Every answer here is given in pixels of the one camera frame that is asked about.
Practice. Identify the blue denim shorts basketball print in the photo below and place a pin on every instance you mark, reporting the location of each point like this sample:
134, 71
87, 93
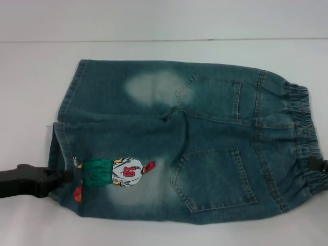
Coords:
179, 128

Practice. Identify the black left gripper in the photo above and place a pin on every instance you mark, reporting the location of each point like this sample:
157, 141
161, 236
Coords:
25, 182

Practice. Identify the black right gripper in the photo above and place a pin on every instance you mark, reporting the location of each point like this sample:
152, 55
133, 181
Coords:
325, 167

